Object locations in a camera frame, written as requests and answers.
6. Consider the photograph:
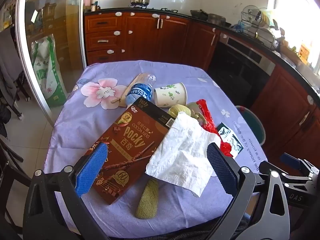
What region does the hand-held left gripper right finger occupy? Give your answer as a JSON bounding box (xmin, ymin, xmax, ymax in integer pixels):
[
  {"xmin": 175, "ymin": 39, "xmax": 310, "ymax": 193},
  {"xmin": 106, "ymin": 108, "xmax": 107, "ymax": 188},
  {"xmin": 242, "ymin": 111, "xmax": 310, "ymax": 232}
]
[{"xmin": 206, "ymin": 142, "xmax": 290, "ymax": 240}]

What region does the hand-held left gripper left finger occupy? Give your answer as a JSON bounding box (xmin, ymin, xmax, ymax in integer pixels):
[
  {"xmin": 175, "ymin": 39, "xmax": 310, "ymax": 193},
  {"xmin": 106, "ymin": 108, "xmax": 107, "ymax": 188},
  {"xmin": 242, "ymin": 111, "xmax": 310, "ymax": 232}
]
[{"xmin": 22, "ymin": 142, "xmax": 110, "ymax": 240}]

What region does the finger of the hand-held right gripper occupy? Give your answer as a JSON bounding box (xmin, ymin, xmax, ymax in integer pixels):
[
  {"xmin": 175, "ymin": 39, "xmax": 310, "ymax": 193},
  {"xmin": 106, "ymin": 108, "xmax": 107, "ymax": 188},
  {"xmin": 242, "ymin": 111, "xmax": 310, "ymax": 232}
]
[
  {"xmin": 259, "ymin": 161, "xmax": 288, "ymax": 180},
  {"xmin": 280, "ymin": 153, "xmax": 304, "ymax": 170}
]

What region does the white paper towel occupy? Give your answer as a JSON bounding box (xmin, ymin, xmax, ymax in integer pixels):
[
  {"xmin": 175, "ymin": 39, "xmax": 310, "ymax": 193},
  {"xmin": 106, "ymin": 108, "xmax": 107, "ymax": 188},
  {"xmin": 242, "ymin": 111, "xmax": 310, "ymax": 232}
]
[{"xmin": 145, "ymin": 112, "xmax": 220, "ymax": 197}]

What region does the brown snack box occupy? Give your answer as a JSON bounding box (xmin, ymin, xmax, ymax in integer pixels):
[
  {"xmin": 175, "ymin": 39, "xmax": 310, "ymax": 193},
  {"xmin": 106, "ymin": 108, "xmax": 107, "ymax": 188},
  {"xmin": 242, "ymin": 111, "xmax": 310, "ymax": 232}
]
[{"xmin": 88, "ymin": 97, "xmax": 177, "ymax": 205}]

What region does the teal bin grey rim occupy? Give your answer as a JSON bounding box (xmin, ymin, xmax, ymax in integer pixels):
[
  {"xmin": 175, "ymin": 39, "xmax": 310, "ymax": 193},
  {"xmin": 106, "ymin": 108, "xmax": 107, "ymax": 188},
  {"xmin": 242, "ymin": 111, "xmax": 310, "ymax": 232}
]
[{"xmin": 235, "ymin": 105, "xmax": 266, "ymax": 145}]

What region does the clear bottle blue label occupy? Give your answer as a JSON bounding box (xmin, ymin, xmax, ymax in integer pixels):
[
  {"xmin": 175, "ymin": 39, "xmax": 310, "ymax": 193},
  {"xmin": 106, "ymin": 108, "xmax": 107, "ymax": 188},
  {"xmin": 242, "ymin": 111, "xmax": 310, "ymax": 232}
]
[{"xmin": 124, "ymin": 72, "xmax": 157, "ymax": 108}]

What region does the white paper cup green print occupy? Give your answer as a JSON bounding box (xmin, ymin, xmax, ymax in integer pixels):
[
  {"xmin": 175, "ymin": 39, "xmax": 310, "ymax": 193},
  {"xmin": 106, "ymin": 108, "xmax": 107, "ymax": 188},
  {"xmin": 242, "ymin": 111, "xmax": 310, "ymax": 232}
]
[{"xmin": 153, "ymin": 82, "xmax": 187, "ymax": 107}]

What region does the black and white packet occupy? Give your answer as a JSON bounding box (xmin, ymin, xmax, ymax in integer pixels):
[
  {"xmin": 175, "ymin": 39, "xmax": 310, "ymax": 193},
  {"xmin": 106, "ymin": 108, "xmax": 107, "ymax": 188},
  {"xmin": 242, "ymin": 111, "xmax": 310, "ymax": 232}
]
[{"xmin": 217, "ymin": 122, "xmax": 243, "ymax": 159}]

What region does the purple floral tablecloth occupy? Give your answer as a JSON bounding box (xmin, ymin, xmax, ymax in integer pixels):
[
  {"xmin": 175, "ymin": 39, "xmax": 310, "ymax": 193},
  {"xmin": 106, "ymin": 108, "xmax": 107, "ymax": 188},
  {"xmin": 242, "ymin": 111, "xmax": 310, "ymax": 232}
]
[{"xmin": 44, "ymin": 60, "xmax": 269, "ymax": 238}]

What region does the red plastic wrapper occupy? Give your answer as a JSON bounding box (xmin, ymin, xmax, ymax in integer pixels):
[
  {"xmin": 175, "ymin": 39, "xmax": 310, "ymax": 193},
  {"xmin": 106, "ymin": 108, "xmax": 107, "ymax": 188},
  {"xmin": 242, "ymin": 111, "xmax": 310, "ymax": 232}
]
[{"xmin": 196, "ymin": 99, "xmax": 234, "ymax": 158}]

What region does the grey-green crumpled wrapper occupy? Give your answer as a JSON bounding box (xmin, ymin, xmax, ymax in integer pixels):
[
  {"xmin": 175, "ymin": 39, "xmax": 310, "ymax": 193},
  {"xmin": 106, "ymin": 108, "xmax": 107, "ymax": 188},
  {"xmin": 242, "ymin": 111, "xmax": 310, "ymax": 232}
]
[{"xmin": 186, "ymin": 102, "xmax": 208, "ymax": 126}]

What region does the green oblong sponge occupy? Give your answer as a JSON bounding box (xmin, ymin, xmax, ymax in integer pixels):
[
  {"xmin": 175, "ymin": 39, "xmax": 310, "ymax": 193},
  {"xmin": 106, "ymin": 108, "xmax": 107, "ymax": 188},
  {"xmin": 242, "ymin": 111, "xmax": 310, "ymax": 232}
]
[{"xmin": 136, "ymin": 179, "xmax": 160, "ymax": 219}]

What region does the brown paper sleeve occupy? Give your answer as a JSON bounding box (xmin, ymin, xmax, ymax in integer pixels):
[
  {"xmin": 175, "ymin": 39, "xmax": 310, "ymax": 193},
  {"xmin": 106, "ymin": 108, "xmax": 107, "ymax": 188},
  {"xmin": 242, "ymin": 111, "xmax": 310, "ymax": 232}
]
[{"xmin": 111, "ymin": 73, "xmax": 145, "ymax": 108}]

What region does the pale yellow crumpled ball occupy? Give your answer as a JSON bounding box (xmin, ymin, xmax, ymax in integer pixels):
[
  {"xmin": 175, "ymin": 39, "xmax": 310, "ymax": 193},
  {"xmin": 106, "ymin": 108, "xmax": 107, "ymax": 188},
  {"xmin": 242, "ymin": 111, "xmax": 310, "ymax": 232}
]
[{"xmin": 169, "ymin": 104, "xmax": 191, "ymax": 117}]

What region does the built-in black oven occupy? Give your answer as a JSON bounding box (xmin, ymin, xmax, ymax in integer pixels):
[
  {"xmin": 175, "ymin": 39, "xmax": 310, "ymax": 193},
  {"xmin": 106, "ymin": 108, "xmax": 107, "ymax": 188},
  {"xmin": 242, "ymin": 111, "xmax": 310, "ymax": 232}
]
[{"xmin": 207, "ymin": 32, "xmax": 275, "ymax": 110}]

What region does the green and white sack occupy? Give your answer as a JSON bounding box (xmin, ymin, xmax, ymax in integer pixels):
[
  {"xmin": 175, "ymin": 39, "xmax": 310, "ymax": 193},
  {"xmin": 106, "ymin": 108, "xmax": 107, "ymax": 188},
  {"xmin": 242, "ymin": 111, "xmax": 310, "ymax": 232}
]
[{"xmin": 31, "ymin": 36, "xmax": 67, "ymax": 108}]

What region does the dark chair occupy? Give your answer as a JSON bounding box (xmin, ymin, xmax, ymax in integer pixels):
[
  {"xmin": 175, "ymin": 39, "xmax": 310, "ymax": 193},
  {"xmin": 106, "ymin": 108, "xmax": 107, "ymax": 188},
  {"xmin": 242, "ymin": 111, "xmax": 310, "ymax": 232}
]
[{"xmin": 0, "ymin": 27, "xmax": 28, "ymax": 120}]

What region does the wooden kitchen cabinet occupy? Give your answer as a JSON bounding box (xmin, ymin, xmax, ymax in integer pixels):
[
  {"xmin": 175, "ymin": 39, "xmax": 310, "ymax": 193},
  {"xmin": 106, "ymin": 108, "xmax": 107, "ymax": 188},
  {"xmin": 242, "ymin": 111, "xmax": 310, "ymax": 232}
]
[{"xmin": 84, "ymin": 11, "xmax": 320, "ymax": 180}]

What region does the glass sliding door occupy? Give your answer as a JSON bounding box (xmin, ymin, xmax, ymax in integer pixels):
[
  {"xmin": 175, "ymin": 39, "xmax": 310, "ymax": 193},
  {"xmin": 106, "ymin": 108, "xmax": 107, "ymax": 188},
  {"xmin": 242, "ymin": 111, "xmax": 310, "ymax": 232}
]
[{"xmin": 16, "ymin": 0, "xmax": 87, "ymax": 128}]

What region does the glass bowl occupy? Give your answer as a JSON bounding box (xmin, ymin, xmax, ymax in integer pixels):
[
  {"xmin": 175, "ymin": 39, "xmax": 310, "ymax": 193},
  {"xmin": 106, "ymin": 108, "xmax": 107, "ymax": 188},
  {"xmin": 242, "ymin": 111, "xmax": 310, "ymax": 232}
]
[{"xmin": 207, "ymin": 14, "xmax": 227, "ymax": 26}]

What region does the dark pan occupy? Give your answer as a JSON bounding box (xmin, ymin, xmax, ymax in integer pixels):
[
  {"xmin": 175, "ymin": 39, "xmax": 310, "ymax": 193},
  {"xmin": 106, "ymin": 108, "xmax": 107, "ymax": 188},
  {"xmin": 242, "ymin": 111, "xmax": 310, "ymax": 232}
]
[{"xmin": 190, "ymin": 9, "xmax": 209, "ymax": 21}]

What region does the black gas hob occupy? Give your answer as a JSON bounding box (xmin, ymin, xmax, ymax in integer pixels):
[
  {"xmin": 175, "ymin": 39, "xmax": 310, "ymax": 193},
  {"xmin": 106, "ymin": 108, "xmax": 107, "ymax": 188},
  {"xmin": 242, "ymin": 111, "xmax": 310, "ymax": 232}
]
[{"xmin": 100, "ymin": 4, "xmax": 179, "ymax": 14}]

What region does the wire dish rack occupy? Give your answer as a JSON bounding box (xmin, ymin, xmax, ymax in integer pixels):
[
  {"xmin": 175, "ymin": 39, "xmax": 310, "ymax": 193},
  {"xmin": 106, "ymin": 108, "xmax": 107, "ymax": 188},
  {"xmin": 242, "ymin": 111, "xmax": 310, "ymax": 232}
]
[{"xmin": 236, "ymin": 5, "xmax": 283, "ymax": 50}]

